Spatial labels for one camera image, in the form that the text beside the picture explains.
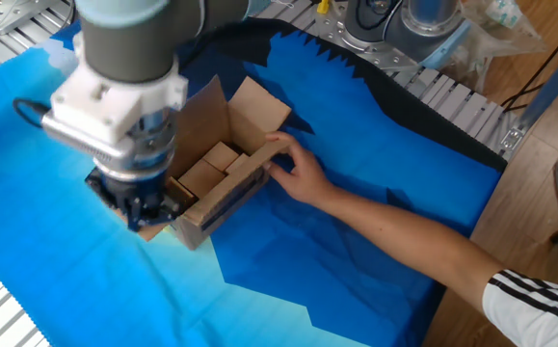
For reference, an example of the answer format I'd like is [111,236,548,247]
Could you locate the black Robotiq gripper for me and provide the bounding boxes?
[84,168,186,232]

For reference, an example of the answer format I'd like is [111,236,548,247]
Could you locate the brown cardboard box with print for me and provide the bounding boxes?
[114,74,293,252]

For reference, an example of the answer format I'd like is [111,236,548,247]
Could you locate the person's bare forearm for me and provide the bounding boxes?
[314,185,506,314]

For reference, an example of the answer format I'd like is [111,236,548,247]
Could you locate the small plain cardboard box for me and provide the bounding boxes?
[202,141,240,174]
[224,152,252,175]
[177,158,226,200]

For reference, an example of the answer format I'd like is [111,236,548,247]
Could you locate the person's bare hand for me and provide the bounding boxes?
[262,130,337,208]

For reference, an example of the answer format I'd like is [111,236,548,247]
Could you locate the blue mountain landscape cloth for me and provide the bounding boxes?
[0,12,509,347]

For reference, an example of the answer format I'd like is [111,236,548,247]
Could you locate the silver mounting plate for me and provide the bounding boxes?
[0,0,61,38]

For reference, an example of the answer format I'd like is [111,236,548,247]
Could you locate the clear plastic bag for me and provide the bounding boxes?
[444,0,548,93]

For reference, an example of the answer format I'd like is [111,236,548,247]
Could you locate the white black striped shirt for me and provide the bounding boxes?
[481,268,558,347]

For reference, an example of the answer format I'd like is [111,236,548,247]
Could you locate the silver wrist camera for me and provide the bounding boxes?
[40,113,135,165]

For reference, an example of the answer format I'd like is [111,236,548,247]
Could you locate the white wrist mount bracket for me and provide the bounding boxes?
[49,33,189,146]

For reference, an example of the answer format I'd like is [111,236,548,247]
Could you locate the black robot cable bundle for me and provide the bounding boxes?
[12,97,53,130]

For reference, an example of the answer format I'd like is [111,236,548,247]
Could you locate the black floor cables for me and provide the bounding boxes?
[499,13,558,113]

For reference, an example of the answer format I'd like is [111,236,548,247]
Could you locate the aluminium frame post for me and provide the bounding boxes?
[498,31,558,163]

